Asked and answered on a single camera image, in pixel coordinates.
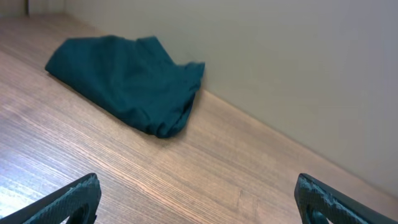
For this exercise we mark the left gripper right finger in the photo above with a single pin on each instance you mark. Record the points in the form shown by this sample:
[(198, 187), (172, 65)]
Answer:
[(319, 203)]

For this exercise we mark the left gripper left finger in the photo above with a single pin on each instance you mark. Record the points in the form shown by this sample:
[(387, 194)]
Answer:
[(75, 203)]

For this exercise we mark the black shorts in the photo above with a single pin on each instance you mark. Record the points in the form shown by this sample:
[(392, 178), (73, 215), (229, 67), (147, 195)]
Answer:
[(134, 80)]

